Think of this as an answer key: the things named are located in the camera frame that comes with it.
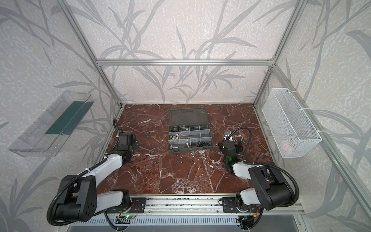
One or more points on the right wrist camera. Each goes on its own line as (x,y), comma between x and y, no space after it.
(227,135)

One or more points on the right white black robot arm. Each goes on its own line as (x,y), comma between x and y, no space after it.
(272,186)

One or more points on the grey plastic compartment organizer box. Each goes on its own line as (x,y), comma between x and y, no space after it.
(194,128)

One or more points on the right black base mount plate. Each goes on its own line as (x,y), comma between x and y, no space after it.
(229,205)

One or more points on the silver screws inside organizer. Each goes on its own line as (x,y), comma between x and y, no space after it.
(174,137)

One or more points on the clear plastic wall bin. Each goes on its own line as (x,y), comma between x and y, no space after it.
(47,135)

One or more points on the white wire mesh basket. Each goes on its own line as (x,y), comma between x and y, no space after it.
(291,128)

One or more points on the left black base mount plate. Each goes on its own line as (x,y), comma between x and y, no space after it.
(137,206)

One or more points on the aluminium cage frame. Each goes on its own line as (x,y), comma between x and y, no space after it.
(358,189)

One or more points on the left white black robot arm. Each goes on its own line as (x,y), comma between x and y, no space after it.
(77,198)

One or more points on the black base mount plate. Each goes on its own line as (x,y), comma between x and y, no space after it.
(229,205)
(137,206)

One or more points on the aluminium front rail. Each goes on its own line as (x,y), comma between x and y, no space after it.
(195,205)

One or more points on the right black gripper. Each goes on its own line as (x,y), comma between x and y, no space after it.
(237,148)

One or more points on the green electronics board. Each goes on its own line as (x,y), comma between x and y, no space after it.
(128,219)

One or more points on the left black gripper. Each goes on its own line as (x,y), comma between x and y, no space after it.
(132,144)

